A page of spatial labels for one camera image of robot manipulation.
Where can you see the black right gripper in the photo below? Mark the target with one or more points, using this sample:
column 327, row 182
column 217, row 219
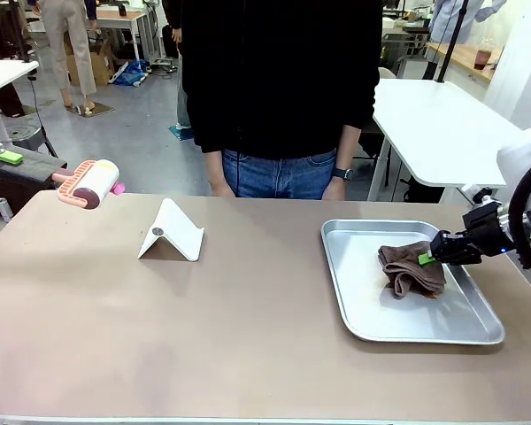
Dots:
column 489, row 230

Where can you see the brown cloth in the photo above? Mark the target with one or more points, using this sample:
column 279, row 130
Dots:
column 413, row 274

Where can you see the pink lint roller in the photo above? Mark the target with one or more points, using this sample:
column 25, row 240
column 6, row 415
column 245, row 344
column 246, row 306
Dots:
column 90, row 183

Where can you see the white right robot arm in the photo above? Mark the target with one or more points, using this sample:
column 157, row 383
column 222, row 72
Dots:
column 522, row 150

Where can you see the person's left forearm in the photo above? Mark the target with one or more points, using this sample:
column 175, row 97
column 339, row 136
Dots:
column 347, row 148

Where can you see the person's right forearm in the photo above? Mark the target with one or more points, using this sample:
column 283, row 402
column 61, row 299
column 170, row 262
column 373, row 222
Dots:
column 214, row 164

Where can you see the person's left hand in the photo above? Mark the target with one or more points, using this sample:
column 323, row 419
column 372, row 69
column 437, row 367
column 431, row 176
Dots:
column 334, row 189

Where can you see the person's right hand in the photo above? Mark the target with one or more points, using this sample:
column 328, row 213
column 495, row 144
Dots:
column 221, row 186

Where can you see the round grey floor base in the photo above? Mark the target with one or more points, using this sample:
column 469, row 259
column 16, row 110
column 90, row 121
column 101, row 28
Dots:
column 24, row 135

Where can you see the dark brown bag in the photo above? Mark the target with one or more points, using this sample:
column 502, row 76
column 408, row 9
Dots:
column 13, row 197

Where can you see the silver can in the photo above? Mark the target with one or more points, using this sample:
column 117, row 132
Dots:
column 3, row 209

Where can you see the small white side table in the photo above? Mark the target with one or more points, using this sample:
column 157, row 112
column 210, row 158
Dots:
column 0, row 75

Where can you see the silver metal tray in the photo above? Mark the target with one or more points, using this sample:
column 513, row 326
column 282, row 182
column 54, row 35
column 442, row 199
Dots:
column 389, row 319

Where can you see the flat cardboard floor sheet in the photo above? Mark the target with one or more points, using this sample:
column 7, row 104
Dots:
column 93, row 108

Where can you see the pink paper scrap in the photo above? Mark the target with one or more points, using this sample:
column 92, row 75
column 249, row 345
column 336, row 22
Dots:
column 118, row 188

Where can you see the bystander in beige trousers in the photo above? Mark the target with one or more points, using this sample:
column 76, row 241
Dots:
column 68, row 44

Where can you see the brown cardboard box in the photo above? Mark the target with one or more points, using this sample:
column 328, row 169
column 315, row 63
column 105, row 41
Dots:
column 95, row 62

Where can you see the black wrist watch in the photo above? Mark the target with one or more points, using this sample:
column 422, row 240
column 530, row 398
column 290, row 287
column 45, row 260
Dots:
column 343, row 173

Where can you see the blue plastic bag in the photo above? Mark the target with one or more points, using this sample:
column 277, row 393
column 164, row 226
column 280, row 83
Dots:
column 130, row 73

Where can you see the teal floor mat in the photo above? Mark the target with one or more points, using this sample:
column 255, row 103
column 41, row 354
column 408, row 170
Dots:
column 181, row 132

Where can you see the wood-top white desk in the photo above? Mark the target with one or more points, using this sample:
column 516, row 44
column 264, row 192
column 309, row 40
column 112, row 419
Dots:
column 124, row 22

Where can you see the white folded roller stand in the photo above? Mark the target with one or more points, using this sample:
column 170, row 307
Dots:
column 172, row 234

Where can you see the bystander in light jeans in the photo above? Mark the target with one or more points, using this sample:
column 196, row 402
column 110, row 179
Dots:
column 181, row 88

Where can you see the brown drink cup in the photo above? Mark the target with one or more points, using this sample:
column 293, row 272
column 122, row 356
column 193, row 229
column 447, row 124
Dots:
column 482, row 59

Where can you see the long wooden workbench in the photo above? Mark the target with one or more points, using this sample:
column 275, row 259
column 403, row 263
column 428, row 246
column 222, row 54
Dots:
column 464, row 57

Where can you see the blue jeans of person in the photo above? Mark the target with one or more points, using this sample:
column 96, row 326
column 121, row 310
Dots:
column 279, row 175

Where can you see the black stand pole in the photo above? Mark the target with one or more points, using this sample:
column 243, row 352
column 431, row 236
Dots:
column 452, row 40

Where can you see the bystander in blue shirt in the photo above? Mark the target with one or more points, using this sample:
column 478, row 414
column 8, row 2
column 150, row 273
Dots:
column 464, row 22

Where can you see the person in black sweater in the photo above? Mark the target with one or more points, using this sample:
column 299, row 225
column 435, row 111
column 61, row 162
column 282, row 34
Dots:
column 283, row 75

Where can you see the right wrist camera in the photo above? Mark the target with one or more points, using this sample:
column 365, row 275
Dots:
column 477, row 195

